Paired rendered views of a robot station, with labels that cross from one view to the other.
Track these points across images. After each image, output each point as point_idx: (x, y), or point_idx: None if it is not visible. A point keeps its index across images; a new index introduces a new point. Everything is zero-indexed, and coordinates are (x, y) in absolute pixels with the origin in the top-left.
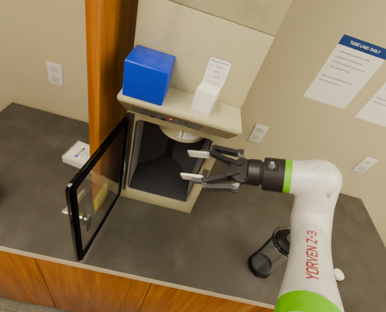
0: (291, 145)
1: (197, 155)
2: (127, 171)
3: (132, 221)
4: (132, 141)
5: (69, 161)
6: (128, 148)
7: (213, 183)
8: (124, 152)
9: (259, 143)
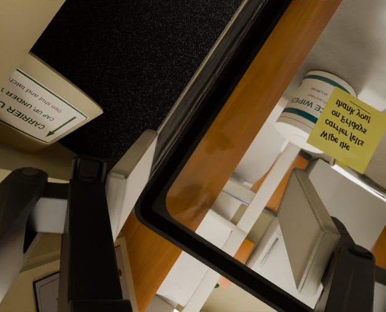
0: None
1: (142, 171)
2: (249, 0)
3: None
4: (171, 112)
5: None
6: (192, 87)
7: (372, 297)
8: (210, 105)
9: None
